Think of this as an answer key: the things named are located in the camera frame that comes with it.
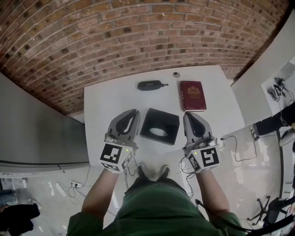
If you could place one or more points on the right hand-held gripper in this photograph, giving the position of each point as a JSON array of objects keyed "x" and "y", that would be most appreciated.
[{"x": 207, "y": 157}]

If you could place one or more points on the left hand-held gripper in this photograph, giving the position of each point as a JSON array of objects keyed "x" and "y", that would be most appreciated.
[{"x": 113, "y": 154}]

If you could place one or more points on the black box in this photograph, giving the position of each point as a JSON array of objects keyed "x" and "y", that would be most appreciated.
[{"x": 161, "y": 119}]

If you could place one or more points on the person's right forearm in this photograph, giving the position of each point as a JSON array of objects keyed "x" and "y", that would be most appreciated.
[{"x": 213, "y": 191}]

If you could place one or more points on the person's left forearm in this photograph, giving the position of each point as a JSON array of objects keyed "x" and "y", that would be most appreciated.
[{"x": 99, "y": 193}]

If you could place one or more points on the red hardcover book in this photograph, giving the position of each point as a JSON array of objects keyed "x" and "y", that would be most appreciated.
[{"x": 193, "y": 95}]

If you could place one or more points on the person's left shoe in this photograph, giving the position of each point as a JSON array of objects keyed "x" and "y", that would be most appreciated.
[{"x": 141, "y": 171}]

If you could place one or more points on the person's shoe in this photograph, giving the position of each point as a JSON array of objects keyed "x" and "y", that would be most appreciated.
[
  {"x": 165, "y": 171},
  {"x": 141, "y": 171}
]

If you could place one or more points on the black glasses case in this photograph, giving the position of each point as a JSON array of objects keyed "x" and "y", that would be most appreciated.
[{"x": 149, "y": 85}]

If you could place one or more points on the person's right shoe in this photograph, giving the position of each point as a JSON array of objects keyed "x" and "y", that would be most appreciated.
[{"x": 165, "y": 171}]

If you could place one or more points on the tall white cabinet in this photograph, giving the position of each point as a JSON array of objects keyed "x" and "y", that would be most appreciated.
[{"x": 251, "y": 96}]

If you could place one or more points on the white power strip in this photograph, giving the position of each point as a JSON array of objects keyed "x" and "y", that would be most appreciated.
[{"x": 76, "y": 184}]

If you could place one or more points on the person's green clothing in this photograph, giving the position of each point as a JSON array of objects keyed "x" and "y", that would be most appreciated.
[{"x": 156, "y": 209}]

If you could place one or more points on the large grey cabinet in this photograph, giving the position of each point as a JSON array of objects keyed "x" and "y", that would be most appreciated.
[{"x": 34, "y": 133}]

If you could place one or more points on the black office chair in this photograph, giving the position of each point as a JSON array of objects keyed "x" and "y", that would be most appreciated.
[{"x": 269, "y": 212}]

